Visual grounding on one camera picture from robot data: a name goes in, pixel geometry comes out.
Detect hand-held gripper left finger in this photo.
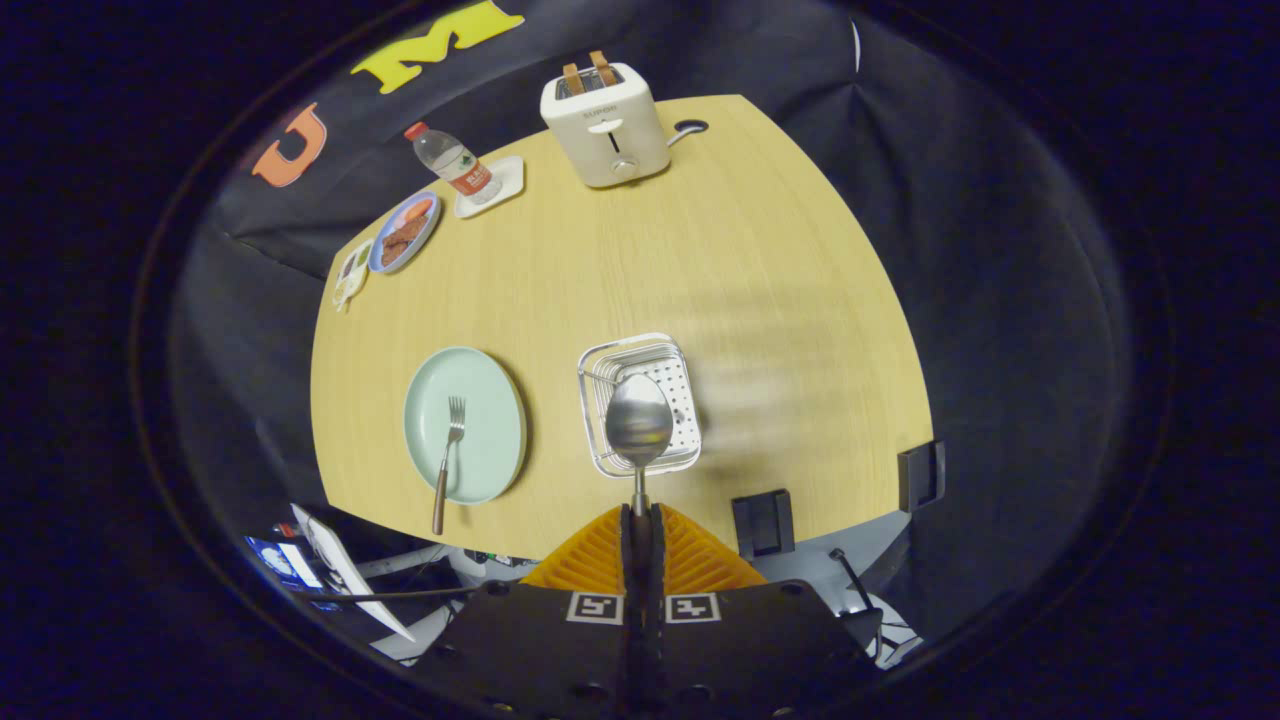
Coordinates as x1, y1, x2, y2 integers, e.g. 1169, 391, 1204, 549
415, 505, 643, 720

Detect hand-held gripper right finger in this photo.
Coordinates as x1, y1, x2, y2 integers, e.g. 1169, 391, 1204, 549
640, 503, 883, 720

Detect wooden handled fork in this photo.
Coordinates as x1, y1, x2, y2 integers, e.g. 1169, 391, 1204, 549
432, 396, 468, 536

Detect silver metal spoon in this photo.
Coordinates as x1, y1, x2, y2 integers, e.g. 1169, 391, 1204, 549
604, 373, 676, 517

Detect black table clamp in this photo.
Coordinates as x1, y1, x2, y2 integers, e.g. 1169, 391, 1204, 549
897, 438, 947, 513
731, 488, 796, 559

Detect pale green plate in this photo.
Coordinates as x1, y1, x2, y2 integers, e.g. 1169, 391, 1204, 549
403, 346, 528, 506

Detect white board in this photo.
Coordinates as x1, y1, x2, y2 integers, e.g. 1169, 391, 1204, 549
290, 503, 417, 643

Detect blue lit screen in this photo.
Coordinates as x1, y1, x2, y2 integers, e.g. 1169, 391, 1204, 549
245, 535, 326, 593

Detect blue plate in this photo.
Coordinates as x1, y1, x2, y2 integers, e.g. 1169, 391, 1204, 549
367, 190, 443, 275

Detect small white sauce tray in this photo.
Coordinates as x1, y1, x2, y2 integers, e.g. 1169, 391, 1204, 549
332, 238, 375, 313

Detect brown meat slices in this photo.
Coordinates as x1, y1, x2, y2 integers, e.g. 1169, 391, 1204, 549
380, 213, 431, 267

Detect black backdrop cloth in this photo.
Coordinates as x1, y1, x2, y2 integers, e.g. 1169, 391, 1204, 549
170, 0, 1136, 641

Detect white square coaster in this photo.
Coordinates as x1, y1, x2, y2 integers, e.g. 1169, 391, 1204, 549
454, 155, 526, 219

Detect clear plastic water bottle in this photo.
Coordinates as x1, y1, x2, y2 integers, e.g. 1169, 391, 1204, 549
404, 121, 504, 206

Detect white toaster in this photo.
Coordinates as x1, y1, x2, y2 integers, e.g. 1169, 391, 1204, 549
540, 65, 673, 189

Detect thin black cable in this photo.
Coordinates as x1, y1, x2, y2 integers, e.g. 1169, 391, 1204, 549
300, 584, 483, 603

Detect white wire drain basket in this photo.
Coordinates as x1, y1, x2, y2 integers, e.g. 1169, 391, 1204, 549
577, 333, 703, 479

